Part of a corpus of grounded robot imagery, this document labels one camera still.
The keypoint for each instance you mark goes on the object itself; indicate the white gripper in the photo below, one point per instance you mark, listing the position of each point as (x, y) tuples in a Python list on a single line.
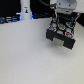
[(65, 7)]

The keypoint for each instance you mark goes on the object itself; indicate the black kcup holder drawer box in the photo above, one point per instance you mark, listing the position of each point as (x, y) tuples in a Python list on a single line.
[(61, 33)]

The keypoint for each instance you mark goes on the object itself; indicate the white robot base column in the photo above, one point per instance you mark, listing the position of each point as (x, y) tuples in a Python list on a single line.
[(26, 13)]

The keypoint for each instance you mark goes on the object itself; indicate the dark equipment with blue light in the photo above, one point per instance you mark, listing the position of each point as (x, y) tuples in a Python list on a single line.
[(9, 19)]

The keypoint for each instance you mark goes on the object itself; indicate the black frame background equipment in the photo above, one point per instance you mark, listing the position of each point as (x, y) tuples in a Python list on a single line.
[(39, 10)]

